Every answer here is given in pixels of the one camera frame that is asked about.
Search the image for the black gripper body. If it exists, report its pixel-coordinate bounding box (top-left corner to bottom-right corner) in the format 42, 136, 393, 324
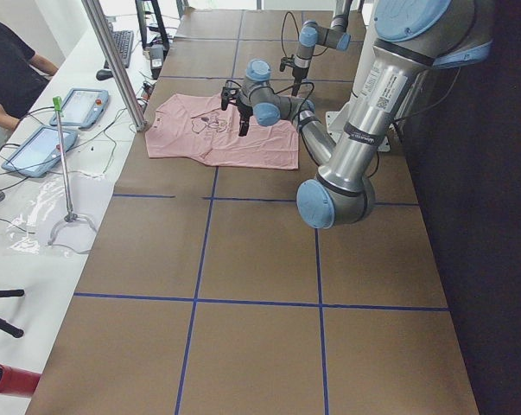
220, 86, 253, 122
279, 55, 308, 83

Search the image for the pink t-shirt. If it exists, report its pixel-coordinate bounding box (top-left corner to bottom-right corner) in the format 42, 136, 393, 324
145, 93, 299, 170

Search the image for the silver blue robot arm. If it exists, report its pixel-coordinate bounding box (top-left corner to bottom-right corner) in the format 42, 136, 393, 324
221, 1, 495, 229
279, 0, 352, 97

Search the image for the black power box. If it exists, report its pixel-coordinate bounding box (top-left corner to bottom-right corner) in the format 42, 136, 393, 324
149, 44, 165, 80

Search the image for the black keyboard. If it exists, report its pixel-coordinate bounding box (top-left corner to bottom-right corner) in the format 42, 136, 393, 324
111, 30, 134, 68

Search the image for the black computer mouse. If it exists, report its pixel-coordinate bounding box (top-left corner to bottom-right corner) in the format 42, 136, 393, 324
95, 69, 113, 81

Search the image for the upper blue teach pendant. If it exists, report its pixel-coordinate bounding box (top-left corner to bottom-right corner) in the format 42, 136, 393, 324
53, 88, 110, 129

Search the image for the blue teach pendant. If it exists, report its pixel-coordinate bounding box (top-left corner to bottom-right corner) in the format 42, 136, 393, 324
2, 125, 79, 178
53, 88, 110, 129

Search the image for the lower blue teach pendant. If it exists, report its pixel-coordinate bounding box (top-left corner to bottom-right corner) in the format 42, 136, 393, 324
2, 125, 79, 178

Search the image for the person in black shirt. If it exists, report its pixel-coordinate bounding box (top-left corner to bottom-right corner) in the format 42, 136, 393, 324
0, 22, 58, 131

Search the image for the black tripod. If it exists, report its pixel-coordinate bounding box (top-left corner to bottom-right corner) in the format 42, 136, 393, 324
0, 289, 25, 339

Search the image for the red cylinder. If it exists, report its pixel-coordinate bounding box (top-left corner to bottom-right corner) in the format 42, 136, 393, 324
0, 364, 41, 398

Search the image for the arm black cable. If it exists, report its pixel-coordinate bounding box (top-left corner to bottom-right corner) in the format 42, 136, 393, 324
279, 10, 326, 61
225, 78, 317, 113

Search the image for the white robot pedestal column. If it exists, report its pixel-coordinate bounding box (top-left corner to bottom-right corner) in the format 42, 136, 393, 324
324, 0, 392, 153

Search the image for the aluminium frame post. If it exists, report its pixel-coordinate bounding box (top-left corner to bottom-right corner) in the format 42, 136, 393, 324
81, 0, 147, 132

